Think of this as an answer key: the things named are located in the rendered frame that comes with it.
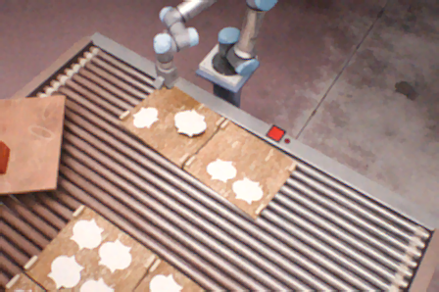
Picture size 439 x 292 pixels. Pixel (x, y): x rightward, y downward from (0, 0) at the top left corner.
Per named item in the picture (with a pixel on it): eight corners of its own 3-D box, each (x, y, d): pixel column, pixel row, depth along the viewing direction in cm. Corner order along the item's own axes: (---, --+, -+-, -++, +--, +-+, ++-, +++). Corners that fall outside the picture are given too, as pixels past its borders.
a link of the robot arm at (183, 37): (187, 18, 187) (165, 26, 184) (200, 34, 182) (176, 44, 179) (188, 30, 193) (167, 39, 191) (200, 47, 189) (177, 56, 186)
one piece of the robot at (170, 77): (143, 65, 188) (149, 87, 202) (158, 75, 185) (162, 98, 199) (164, 49, 192) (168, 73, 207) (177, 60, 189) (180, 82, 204)
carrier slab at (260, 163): (228, 121, 216) (228, 120, 215) (298, 165, 203) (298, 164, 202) (183, 170, 201) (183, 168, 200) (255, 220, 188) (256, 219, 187)
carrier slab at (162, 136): (166, 81, 229) (166, 79, 228) (226, 121, 216) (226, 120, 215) (119, 123, 215) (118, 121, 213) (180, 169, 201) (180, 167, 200)
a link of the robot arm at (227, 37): (232, 38, 234) (234, 20, 222) (245, 55, 228) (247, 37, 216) (214, 47, 231) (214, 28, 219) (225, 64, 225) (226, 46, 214)
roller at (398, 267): (71, 72, 238) (68, 66, 234) (410, 271, 182) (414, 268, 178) (65, 77, 236) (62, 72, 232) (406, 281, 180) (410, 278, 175)
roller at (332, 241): (64, 77, 236) (62, 72, 232) (406, 281, 180) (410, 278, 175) (58, 83, 234) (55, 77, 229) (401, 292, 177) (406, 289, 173)
